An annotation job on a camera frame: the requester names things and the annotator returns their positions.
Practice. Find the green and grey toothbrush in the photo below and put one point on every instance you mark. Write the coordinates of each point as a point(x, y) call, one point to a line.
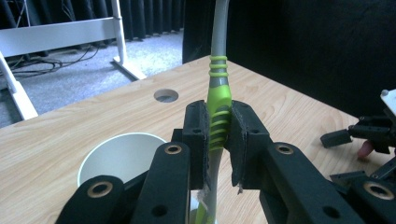
point(219, 99)

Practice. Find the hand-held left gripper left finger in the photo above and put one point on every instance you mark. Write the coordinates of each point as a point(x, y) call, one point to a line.
point(196, 146)

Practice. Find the white metal desk frame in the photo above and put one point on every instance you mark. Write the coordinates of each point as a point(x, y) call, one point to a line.
point(59, 34)

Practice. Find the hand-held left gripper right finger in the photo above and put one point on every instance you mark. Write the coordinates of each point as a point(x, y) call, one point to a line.
point(247, 149)

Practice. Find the white cup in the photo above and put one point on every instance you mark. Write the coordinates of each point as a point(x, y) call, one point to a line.
point(124, 158)

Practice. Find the black pleated curtain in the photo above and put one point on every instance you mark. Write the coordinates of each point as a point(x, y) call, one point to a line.
point(149, 18)

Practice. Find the black cloth screen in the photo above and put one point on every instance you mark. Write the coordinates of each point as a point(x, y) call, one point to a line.
point(311, 46)

